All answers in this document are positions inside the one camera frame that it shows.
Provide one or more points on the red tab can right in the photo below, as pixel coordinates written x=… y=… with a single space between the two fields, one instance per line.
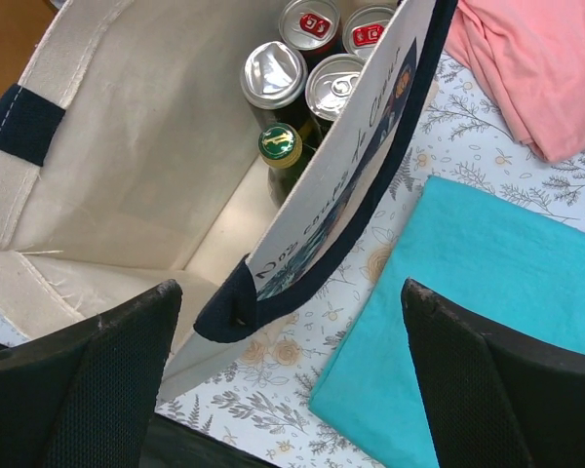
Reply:
x=364 y=28

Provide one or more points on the pink folded cloth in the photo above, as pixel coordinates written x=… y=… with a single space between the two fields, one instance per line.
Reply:
x=529 y=58

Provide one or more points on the teal folded cloth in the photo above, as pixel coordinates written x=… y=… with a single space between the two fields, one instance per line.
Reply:
x=516 y=267

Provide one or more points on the green Perrier bottle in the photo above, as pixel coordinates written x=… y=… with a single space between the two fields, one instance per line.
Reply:
x=287 y=156

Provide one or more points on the dark can silver pull-tab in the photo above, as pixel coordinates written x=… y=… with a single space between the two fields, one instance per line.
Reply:
x=329 y=86

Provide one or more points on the floral patterned table mat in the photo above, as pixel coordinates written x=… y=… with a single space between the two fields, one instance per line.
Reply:
x=259 y=403

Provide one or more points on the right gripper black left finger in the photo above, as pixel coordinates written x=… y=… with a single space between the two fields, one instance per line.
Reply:
x=83 y=396

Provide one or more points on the red tab can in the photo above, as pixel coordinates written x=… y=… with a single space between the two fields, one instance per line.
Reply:
x=364 y=28
x=313 y=27

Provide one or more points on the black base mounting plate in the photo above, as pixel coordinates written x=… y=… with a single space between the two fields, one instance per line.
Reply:
x=169 y=444

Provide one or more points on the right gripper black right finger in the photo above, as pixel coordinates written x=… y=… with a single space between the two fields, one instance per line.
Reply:
x=493 y=396

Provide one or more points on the dark can dented lid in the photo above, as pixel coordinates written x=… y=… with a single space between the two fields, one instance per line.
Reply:
x=273 y=80

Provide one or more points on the red tab can left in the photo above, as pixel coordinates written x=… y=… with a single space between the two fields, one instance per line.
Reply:
x=313 y=27

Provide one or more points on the brown folded cloth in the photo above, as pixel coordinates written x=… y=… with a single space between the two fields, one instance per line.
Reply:
x=22 y=25

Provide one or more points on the beige canvas tote bag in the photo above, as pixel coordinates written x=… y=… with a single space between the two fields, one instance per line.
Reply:
x=128 y=157

